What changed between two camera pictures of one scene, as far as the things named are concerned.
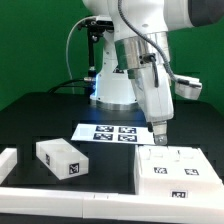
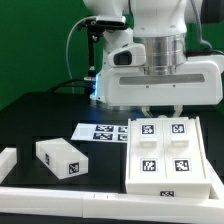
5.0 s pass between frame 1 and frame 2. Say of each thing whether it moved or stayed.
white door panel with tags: moved
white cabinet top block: stayed
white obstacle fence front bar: stayed
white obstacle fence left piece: stayed
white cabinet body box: moved
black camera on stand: stayed
